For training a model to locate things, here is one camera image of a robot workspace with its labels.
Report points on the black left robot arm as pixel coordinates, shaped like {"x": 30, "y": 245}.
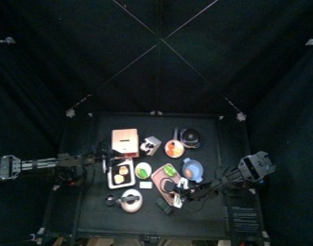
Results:
{"x": 43, "y": 163}

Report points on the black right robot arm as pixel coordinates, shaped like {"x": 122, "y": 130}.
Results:
{"x": 252, "y": 168}

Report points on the white round bowl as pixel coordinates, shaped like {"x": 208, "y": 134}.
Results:
{"x": 142, "y": 170}

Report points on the green toy squash half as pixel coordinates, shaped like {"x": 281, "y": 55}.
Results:
{"x": 170, "y": 170}

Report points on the blue bowl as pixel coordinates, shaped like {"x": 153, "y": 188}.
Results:
{"x": 193, "y": 169}

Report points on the white toy piece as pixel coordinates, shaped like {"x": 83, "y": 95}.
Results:
{"x": 178, "y": 201}

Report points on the yellow toy bread piece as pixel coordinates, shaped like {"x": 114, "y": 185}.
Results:
{"x": 118, "y": 179}
{"x": 124, "y": 170}

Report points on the white square tray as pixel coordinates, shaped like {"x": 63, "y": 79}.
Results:
{"x": 121, "y": 176}

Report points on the dark green rectangular block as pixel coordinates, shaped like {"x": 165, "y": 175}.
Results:
{"x": 164, "y": 205}

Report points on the orange toy food piece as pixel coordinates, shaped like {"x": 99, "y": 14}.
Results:
{"x": 188, "y": 173}

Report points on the pink cutting board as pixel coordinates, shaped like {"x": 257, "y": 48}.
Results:
{"x": 162, "y": 178}

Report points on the green yellow toy vegetable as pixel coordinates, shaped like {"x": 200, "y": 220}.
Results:
{"x": 142, "y": 173}

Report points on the small white card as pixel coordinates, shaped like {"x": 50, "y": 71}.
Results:
{"x": 145, "y": 184}

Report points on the small grey white box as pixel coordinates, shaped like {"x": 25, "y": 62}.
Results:
{"x": 150, "y": 145}

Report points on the white round dish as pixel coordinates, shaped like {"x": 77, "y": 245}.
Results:
{"x": 132, "y": 200}

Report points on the small black round cup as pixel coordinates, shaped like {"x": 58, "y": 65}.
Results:
{"x": 110, "y": 200}

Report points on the orange toy food slice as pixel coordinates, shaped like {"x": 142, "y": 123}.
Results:
{"x": 173, "y": 150}

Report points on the toy frying pan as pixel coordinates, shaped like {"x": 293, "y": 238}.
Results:
{"x": 174, "y": 147}

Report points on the metal frame clamp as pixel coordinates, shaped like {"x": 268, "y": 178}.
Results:
{"x": 241, "y": 116}
{"x": 70, "y": 112}
{"x": 9, "y": 40}
{"x": 312, "y": 42}

